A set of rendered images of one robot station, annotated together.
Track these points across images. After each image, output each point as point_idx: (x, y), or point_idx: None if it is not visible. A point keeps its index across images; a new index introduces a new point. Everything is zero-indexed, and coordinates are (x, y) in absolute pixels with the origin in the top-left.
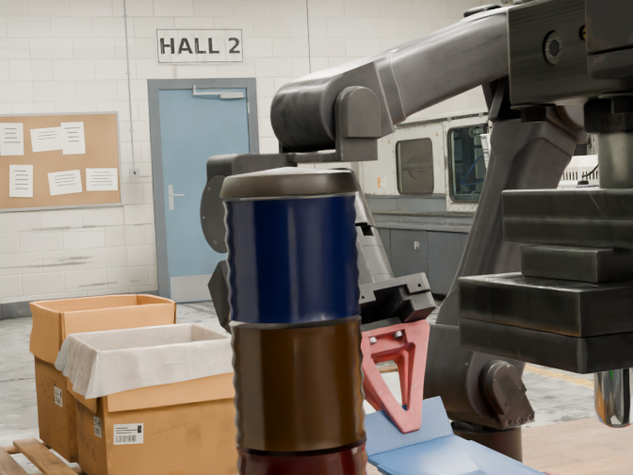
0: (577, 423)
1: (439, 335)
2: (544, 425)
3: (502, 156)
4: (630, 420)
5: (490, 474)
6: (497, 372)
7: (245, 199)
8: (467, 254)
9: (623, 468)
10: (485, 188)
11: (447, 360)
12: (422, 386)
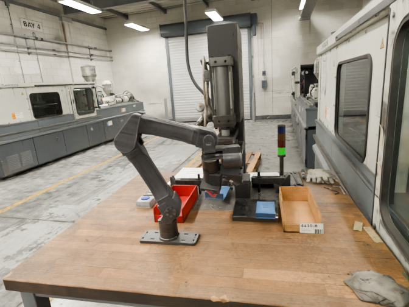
0: (54, 278)
1: (175, 197)
2: (61, 283)
3: (147, 155)
4: None
5: None
6: None
7: (283, 126)
8: (162, 179)
9: (115, 243)
10: (151, 164)
11: (179, 200)
12: None
